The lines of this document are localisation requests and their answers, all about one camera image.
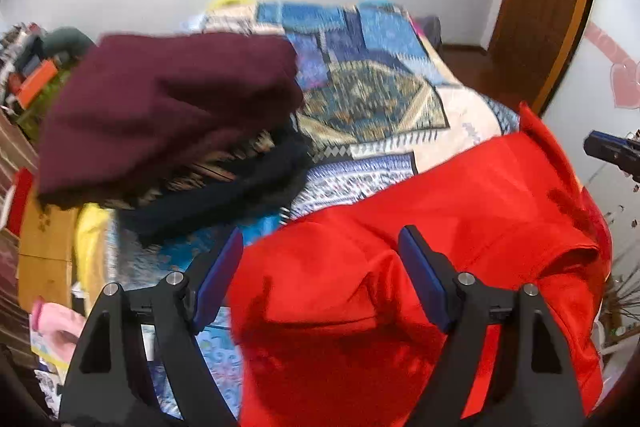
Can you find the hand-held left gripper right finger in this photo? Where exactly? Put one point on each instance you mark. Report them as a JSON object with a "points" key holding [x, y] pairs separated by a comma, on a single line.
{"points": [[425, 277]]}

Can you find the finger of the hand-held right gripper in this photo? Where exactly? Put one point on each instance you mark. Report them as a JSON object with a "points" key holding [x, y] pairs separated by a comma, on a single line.
{"points": [[612, 149]]}

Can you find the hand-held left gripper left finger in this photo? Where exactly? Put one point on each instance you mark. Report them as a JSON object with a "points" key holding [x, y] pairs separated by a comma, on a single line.
{"points": [[220, 277]]}

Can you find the red zip jacket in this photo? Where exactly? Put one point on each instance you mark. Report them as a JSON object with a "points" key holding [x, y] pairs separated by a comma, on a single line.
{"points": [[350, 257]]}

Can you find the black folded garment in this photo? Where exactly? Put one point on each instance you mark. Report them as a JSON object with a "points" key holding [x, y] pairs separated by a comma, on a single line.
{"points": [[225, 202]]}

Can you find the yellow blanket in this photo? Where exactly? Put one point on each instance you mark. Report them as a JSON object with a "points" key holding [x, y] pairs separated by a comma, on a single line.
{"points": [[92, 247]]}

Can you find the dried branches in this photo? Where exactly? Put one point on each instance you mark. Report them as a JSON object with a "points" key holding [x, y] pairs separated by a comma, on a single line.
{"points": [[622, 292]]}

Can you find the brown wooden door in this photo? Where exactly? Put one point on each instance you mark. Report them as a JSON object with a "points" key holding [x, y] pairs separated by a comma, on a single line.
{"points": [[545, 2]]}

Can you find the pink plush toy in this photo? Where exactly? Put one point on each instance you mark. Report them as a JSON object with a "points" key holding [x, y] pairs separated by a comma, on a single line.
{"points": [[57, 324]]}

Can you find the bamboo lap table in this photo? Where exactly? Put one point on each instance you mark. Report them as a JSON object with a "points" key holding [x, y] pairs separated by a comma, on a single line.
{"points": [[47, 252]]}

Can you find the maroon folded garment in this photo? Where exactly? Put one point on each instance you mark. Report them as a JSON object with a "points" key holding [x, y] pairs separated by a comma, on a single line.
{"points": [[165, 107]]}

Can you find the blue patchwork bed sheet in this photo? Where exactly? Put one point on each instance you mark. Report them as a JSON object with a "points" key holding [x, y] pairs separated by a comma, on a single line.
{"points": [[370, 77]]}

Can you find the red box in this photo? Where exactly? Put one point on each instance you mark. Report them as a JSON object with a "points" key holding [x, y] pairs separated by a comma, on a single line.
{"points": [[20, 202]]}

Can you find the orange box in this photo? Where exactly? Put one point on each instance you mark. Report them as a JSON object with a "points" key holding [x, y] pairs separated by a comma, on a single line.
{"points": [[37, 82]]}

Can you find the grey-green bolster pillow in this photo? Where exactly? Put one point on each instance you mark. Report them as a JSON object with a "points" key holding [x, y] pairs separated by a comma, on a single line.
{"points": [[67, 41]]}

